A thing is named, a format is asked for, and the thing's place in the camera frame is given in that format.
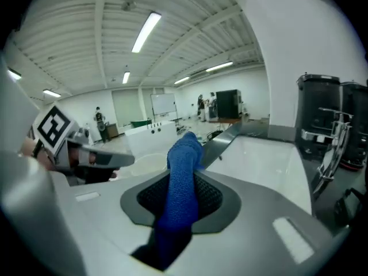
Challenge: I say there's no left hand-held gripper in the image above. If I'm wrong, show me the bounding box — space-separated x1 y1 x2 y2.
31 103 136 185

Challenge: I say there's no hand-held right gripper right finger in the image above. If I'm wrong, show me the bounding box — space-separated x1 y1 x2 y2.
169 170 351 276

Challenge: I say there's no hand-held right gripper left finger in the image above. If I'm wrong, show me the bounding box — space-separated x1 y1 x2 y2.
51 170 171 276

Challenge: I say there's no blue cloth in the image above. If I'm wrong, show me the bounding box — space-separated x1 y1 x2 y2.
154 131 205 271

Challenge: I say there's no person's left forearm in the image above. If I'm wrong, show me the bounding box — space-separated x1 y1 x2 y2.
21 136 58 172

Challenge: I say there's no small brown cabinet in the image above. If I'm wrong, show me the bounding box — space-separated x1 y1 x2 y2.
105 122 119 139

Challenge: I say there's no white counter unit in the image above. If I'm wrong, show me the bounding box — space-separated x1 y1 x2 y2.
124 120 178 156

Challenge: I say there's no green tub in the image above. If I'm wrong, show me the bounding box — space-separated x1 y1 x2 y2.
130 119 152 129

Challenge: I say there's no grey window blind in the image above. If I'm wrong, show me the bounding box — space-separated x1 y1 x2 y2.
111 89 144 127

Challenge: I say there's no whiteboard on stand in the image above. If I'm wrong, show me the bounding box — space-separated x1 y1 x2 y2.
149 93 178 117

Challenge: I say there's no chrome metal lever rack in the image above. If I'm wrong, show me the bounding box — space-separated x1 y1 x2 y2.
312 107 355 194

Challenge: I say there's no black cabinet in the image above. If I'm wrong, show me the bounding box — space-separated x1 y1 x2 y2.
215 89 243 119

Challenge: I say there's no black coffee machine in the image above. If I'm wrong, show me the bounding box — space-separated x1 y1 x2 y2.
294 73 342 156
340 81 368 171

